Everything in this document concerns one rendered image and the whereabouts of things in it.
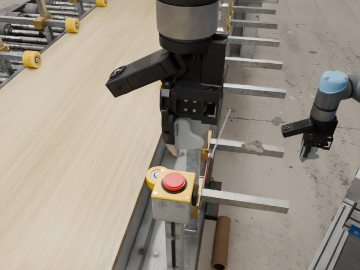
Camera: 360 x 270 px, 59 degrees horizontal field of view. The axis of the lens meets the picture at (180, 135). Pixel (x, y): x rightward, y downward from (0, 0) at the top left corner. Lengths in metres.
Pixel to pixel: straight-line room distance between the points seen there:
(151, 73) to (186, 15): 0.10
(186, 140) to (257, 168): 1.91
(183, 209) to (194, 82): 0.24
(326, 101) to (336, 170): 1.51
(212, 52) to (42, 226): 0.73
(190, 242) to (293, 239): 1.04
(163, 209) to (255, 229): 1.49
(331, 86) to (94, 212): 0.79
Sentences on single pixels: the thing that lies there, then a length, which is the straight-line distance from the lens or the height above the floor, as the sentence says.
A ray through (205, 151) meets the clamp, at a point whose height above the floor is 0.87.
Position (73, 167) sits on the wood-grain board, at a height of 0.90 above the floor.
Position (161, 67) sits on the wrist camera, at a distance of 0.42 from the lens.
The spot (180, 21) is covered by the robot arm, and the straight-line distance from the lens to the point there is 0.38.
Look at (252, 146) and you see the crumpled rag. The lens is 1.22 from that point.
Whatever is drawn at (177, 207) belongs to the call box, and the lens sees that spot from 0.58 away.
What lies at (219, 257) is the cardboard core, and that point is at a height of 0.08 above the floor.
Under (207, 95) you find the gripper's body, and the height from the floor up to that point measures 1.44.
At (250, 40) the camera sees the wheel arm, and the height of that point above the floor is 0.95.
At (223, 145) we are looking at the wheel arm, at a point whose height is 0.86.
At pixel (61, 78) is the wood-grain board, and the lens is 1.62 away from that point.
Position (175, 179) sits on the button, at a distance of 0.58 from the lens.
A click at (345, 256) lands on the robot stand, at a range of 1.85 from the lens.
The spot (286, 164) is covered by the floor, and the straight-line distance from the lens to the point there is 2.47.
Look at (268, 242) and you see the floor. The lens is 2.02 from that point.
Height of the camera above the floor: 1.66
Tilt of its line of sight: 40 degrees down
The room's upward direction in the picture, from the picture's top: straight up
